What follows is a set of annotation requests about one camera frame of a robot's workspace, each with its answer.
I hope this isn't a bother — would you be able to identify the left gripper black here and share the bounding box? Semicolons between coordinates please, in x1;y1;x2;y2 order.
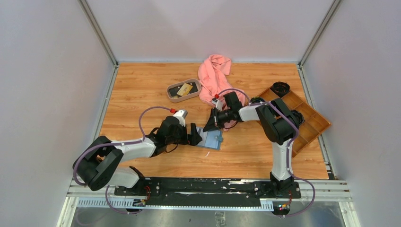
166;122;202;146

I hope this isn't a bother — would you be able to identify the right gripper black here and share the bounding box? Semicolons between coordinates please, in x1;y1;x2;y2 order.
203;107;233;133

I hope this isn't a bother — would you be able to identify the blue leather card holder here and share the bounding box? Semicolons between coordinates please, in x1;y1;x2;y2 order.
196;126;223;150

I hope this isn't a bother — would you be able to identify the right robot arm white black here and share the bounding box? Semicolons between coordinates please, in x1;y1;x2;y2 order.
203;91;301;198

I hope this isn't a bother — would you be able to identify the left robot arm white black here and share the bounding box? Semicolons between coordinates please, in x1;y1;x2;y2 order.
73;116;202;195

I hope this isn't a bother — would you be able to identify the gold card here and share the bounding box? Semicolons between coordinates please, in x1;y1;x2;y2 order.
178;83;193;96

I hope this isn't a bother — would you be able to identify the black card left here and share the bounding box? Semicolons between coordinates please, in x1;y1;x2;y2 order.
168;86;181;99

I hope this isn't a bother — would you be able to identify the pink oval tray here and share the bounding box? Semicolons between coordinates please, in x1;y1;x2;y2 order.
166;79;201;103

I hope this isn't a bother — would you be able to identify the pink cloth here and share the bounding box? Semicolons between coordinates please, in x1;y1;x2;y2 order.
197;54;246;131

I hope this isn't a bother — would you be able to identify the black tape roll upper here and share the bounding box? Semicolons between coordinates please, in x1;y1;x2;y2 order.
270;81;291;98

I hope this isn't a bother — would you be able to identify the wooden compartment tray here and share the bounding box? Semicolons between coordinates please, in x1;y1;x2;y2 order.
252;82;331;157

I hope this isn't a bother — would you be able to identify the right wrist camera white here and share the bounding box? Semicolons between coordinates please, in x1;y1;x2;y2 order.
211;98;224;111

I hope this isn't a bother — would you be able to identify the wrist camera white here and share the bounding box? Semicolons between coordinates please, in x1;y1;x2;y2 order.
173;109;188;126
211;98;224;111

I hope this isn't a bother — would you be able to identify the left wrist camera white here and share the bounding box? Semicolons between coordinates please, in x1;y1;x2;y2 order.
173;109;188;126

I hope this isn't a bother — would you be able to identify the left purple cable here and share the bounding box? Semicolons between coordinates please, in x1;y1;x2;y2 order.
72;106;176;216

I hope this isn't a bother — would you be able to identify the purple cable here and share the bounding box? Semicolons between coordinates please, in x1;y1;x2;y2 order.
72;106;176;216
214;88;316;218

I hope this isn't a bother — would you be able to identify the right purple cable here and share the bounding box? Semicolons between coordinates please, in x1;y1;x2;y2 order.
214;88;316;218

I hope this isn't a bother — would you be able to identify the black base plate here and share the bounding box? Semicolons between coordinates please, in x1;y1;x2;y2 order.
113;177;301;207

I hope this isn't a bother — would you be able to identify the aluminium rail frame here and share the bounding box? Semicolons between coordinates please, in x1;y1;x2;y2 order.
57;180;359;227

